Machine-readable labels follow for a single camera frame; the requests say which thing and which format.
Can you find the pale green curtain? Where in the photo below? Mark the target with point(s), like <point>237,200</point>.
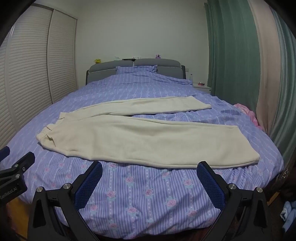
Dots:
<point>286,92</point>

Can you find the cream pants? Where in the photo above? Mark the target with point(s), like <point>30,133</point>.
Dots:
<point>138,139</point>

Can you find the blue floral pillow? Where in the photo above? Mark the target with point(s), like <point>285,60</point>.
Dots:
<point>136,69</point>

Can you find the beige curtain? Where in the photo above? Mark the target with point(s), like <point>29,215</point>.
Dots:
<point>266,69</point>

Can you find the blue floral duvet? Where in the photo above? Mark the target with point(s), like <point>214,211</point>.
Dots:
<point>148,197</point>

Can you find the flat black object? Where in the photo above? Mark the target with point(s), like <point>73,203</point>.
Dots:
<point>129,59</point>

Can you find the dark green curtain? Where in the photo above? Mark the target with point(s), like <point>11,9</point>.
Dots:
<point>231,58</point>

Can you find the grey padded headboard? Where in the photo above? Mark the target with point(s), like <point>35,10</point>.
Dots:
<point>104,66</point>

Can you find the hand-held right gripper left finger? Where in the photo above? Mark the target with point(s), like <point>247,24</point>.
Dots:
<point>89,185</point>

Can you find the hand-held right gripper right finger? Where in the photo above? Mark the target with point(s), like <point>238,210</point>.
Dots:
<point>210,187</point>

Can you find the pink cloth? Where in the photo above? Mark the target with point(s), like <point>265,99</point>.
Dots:
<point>247,111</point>

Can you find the white nightstand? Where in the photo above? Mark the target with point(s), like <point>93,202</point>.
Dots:
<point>203,89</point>

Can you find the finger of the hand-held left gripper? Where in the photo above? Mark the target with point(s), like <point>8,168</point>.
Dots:
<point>4,152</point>
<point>24,161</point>

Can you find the light blue cloth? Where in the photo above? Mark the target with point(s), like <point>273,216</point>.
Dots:
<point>285,213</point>

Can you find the yellow toy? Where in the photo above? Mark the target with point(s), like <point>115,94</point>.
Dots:
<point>97,61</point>

